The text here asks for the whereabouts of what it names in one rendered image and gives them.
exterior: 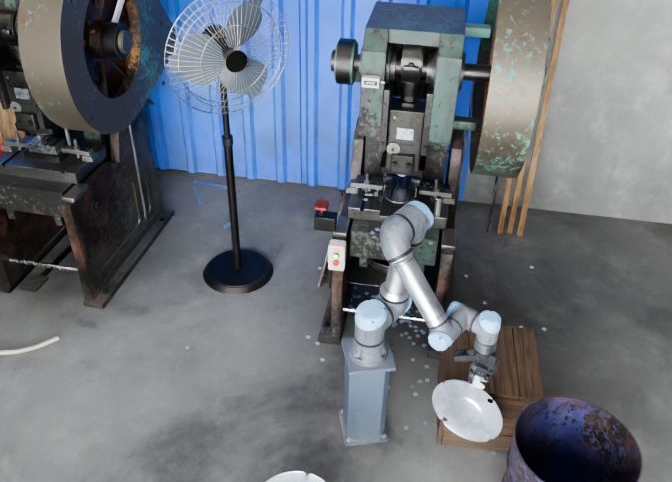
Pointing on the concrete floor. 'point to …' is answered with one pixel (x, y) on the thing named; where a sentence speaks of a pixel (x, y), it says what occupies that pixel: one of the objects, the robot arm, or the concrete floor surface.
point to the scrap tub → (571, 444)
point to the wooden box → (516, 337)
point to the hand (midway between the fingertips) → (471, 384)
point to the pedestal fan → (235, 71)
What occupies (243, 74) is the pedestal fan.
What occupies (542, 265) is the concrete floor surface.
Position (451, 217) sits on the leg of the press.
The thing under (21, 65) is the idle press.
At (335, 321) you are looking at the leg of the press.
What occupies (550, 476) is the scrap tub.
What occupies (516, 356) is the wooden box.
